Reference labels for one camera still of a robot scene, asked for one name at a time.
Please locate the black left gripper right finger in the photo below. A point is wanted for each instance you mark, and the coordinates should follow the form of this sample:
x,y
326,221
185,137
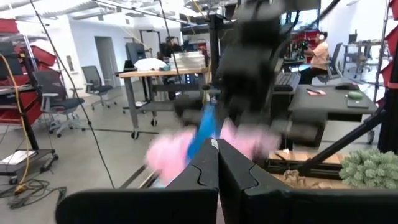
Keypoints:
x,y
280,205

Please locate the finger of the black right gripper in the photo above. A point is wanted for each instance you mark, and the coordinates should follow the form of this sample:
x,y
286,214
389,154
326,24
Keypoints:
x,y
194,110
301,127

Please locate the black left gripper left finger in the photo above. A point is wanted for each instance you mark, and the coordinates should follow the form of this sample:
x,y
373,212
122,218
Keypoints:
x,y
186,202

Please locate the brown paper ball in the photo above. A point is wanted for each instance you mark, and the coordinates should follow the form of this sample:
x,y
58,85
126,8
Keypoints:
x,y
293,179

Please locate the pink and blue bag pile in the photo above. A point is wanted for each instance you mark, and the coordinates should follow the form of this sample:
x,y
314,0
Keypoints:
x,y
168,155

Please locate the white plastic bag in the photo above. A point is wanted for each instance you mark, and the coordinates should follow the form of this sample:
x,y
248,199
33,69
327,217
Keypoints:
x,y
150,64

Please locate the grey desk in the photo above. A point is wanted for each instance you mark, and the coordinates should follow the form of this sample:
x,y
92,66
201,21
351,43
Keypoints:
x,y
329,102

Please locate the red notepad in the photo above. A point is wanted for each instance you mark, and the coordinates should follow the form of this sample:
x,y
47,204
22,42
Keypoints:
x,y
315,92

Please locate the black keyboard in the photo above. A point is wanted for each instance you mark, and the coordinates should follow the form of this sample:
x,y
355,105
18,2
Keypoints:
x,y
286,81

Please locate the wooden top workbench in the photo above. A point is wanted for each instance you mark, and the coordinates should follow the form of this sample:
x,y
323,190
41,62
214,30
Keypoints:
x,y
161,73

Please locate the stack of white trays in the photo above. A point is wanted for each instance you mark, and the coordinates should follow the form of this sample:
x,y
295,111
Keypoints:
x,y
188,60

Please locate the dark tablet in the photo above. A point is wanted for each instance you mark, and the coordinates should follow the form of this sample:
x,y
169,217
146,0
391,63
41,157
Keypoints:
x,y
357,103

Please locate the black computer mouse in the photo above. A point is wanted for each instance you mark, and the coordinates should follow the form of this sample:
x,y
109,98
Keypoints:
x,y
346,86

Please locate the small green object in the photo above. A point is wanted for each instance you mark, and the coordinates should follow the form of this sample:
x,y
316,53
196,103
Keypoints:
x,y
355,95

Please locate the person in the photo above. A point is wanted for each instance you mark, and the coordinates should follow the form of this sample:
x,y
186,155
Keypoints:
x,y
320,56
169,46

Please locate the grey office chair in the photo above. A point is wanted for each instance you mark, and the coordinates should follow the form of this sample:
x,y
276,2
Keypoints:
x,y
53,90
93,79
334,62

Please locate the green artificial plant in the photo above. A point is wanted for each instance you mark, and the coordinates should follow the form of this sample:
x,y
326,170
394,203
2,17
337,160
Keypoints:
x,y
370,168

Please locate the red storage bin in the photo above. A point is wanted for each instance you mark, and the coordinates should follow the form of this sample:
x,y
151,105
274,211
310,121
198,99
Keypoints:
x,y
392,37
43,56

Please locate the black rolling cart base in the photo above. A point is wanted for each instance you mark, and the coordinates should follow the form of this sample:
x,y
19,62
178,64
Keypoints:
x,y
25,158

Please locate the red plastic crate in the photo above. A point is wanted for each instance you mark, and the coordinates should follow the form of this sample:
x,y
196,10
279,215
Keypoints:
x,y
7,26

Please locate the black post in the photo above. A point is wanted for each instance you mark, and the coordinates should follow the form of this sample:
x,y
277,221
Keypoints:
x,y
214,46

